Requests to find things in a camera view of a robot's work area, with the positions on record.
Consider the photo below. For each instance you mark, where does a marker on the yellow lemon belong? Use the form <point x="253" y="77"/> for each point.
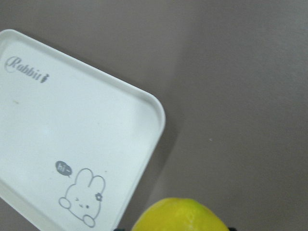
<point x="179" y="214"/>

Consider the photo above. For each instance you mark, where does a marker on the white rabbit tray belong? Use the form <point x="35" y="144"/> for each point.
<point x="74" y="140"/>

